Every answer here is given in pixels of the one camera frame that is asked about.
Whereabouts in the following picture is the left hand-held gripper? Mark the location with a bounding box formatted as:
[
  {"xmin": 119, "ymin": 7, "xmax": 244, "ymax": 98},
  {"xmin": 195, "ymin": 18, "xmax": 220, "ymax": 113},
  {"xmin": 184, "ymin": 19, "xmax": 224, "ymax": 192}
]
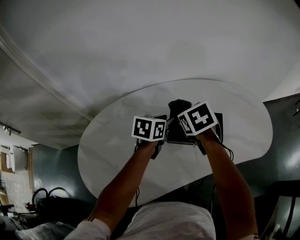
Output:
[{"xmin": 131, "ymin": 114, "xmax": 175, "ymax": 161}]

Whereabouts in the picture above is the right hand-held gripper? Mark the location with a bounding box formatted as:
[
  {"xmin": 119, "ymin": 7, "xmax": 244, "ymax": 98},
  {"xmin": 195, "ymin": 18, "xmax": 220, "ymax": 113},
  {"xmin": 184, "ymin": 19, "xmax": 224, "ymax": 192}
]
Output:
[{"xmin": 177, "ymin": 101, "xmax": 222, "ymax": 156}]

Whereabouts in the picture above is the black rectangular box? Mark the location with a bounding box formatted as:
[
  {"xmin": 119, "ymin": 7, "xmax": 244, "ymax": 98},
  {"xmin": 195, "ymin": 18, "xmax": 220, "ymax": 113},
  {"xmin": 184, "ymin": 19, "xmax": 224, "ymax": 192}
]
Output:
[{"xmin": 166, "ymin": 112, "xmax": 224, "ymax": 145}]

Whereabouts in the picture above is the dark grey fluffy cloth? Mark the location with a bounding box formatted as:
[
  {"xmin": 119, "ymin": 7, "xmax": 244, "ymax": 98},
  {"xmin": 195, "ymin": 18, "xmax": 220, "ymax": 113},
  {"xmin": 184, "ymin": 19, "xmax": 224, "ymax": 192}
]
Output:
[{"xmin": 168, "ymin": 98, "xmax": 192, "ymax": 120}]

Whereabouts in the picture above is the person's right forearm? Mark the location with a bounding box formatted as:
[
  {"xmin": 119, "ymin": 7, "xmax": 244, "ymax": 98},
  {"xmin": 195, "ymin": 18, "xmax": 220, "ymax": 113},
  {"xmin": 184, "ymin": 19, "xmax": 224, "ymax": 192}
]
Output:
[{"xmin": 199, "ymin": 131, "xmax": 259, "ymax": 238}]

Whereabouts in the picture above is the person's left forearm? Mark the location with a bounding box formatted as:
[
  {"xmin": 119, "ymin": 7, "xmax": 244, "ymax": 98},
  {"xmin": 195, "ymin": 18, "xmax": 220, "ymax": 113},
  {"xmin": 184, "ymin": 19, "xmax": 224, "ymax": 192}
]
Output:
[{"xmin": 90, "ymin": 140, "xmax": 158, "ymax": 232}]

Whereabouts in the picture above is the blue-grey chair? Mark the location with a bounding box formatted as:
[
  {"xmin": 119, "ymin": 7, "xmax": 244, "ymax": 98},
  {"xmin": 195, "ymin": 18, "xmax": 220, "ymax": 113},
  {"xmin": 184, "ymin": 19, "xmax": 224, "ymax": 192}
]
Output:
[{"xmin": 292, "ymin": 99, "xmax": 300, "ymax": 117}]

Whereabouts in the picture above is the person's white shirt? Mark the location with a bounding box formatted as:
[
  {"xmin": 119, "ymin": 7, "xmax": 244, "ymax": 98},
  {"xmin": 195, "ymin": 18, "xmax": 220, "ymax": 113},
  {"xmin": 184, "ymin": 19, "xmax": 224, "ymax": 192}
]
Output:
[{"xmin": 64, "ymin": 201, "xmax": 217, "ymax": 240}]

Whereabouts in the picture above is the black framed chair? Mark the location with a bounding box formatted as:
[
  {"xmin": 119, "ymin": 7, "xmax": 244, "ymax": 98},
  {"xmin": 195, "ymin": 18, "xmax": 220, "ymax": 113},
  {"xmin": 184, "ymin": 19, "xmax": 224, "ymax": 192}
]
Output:
[{"xmin": 262, "ymin": 182, "xmax": 300, "ymax": 240}]

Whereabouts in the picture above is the black bag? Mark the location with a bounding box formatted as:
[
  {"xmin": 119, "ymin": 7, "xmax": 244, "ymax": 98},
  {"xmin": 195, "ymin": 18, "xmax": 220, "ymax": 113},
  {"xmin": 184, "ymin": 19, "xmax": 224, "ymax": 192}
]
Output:
[{"xmin": 32, "ymin": 187, "xmax": 76, "ymax": 219}]

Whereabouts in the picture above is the ceiling track light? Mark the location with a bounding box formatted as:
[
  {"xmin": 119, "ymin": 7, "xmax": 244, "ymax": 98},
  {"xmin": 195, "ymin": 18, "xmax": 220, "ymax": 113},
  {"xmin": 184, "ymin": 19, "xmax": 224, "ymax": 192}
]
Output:
[{"xmin": 0, "ymin": 121, "xmax": 22, "ymax": 136}]

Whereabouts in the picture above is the small red object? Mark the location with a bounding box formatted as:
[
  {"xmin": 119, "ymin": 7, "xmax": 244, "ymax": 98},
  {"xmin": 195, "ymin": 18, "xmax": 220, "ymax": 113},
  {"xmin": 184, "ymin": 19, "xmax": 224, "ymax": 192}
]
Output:
[{"xmin": 23, "ymin": 202, "xmax": 38, "ymax": 214}]

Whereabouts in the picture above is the grey plastic wrap bundle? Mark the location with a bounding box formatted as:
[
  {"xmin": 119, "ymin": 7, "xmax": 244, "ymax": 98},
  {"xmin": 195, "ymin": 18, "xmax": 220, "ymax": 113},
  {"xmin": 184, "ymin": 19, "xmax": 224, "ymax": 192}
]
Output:
[{"xmin": 15, "ymin": 221, "xmax": 76, "ymax": 240}]

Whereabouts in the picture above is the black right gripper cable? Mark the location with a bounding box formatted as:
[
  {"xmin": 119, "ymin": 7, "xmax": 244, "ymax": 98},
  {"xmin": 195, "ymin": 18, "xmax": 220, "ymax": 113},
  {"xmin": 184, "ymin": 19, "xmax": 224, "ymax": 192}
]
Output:
[{"xmin": 216, "ymin": 120, "xmax": 235, "ymax": 163}]

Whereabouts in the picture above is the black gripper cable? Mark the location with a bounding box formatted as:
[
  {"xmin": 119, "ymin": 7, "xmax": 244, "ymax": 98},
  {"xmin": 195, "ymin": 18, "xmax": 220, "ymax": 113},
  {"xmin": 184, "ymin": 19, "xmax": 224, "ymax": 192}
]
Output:
[
  {"xmin": 216, "ymin": 120, "xmax": 235, "ymax": 163},
  {"xmin": 134, "ymin": 186, "xmax": 141, "ymax": 208}
]

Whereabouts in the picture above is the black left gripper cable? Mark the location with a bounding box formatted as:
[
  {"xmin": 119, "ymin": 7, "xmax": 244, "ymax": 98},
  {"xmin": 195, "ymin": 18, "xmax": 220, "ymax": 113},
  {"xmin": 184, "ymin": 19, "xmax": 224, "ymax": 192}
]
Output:
[{"xmin": 134, "ymin": 186, "xmax": 141, "ymax": 208}]

